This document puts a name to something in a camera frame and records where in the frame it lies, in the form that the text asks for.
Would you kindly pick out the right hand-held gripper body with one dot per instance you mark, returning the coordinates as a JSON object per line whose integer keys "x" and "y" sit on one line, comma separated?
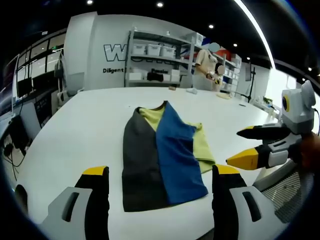
{"x": 298, "y": 112}

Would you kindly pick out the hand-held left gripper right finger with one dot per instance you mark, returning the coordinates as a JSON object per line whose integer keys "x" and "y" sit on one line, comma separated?
{"x": 240, "y": 210}

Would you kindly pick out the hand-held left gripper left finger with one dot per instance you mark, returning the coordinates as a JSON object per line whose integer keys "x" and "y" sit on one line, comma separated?
{"x": 72, "y": 207}

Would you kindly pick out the grey blue yellow garment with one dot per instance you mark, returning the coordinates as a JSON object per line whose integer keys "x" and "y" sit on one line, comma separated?
{"x": 162, "y": 160}

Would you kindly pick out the person's right hand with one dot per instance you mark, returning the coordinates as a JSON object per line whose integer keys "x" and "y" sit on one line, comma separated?
{"x": 311, "y": 152}

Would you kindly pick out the small green plant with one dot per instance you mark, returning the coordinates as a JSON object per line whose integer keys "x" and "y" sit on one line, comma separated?
{"x": 268, "y": 100}

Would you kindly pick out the black tripod stand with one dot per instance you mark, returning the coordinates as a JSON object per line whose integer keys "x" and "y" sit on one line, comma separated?
{"x": 252, "y": 85}

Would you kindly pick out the beige flat item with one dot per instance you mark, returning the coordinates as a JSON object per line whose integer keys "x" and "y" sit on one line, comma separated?
{"x": 223, "y": 96}

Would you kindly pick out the white crumpled cloth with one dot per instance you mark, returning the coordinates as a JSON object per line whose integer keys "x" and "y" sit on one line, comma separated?
{"x": 192, "y": 90}

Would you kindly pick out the black computer case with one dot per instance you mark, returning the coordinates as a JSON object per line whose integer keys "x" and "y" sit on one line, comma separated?
{"x": 18, "y": 132}

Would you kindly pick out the grey chair back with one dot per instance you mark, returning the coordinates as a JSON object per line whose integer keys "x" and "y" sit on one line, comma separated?
{"x": 29, "y": 118}

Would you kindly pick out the small brown item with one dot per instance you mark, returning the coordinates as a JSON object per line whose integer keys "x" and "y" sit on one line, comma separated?
{"x": 172, "y": 88}

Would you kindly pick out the white office chair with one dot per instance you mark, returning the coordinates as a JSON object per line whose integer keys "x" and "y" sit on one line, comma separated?
{"x": 70, "y": 85}

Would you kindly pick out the grey metal shelving rack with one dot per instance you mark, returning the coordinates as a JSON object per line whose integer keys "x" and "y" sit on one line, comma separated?
{"x": 160, "y": 62}

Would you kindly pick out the white storage box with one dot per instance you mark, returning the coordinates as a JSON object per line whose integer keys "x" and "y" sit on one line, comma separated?
{"x": 167, "y": 51}
{"x": 153, "y": 50}
{"x": 139, "y": 49}

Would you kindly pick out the black computer monitor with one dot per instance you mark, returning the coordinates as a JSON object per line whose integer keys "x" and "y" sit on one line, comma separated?
{"x": 43, "y": 82}
{"x": 24, "y": 87}

